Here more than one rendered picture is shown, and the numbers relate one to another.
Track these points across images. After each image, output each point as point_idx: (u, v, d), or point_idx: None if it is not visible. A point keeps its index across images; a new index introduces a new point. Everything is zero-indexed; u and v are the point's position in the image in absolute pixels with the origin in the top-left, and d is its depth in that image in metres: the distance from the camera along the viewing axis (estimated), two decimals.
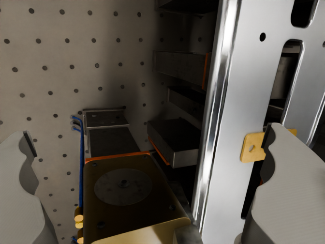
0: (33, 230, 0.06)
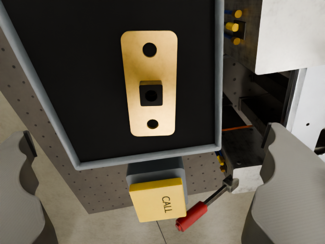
0: (33, 230, 0.06)
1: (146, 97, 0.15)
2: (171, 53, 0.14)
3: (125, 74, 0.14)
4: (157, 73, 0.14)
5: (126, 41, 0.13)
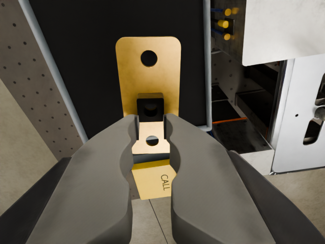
0: (116, 214, 0.06)
1: (145, 112, 0.13)
2: (173, 63, 0.12)
3: (121, 85, 0.12)
4: (158, 85, 0.13)
5: (122, 48, 0.11)
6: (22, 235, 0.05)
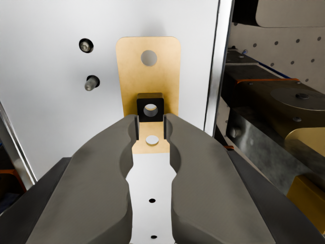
0: (116, 214, 0.06)
1: (145, 112, 0.13)
2: (173, 63, 0.12)
3: (122, 85, 0.12)
4: (158, 85, 0.13)
5: (122, 48, 0.11)
6: (22, 235, 0.05)
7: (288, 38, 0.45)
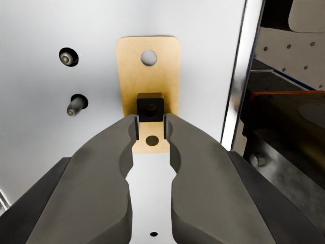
0: (116, 214, 0.06)
1: (145, 112, 0.13)
2: (173, 63, 0.12)
3: (121, 85, 0.12)
4: (158, 85, 0.13)
5: (122, 48, 0.11)
6: (22, 235, 0.05)
7: (302, 41, 0.41)
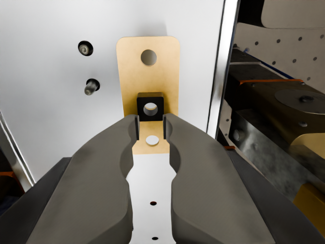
0: (116, 214, 0.06)
1: (145, 111, 0.13)
2: (173, 62, 0.12)
3: (122, 85, 0.13)
4: (158, 84, 0.13)
5: (122, 48, 0.12)
6: (22, 235, 0.05)
7: (290, 36, 0.44)
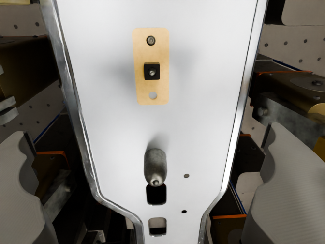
0: (33, 230, 0.06)
1: (148, 73, 0.21)
2: (165, 43, 0.20)
3: (134, 57, 0.21)
4: (156, 57, 0.21)
5: (135, 34, 0.20)
6: None
7: (296, 39, 0.50)
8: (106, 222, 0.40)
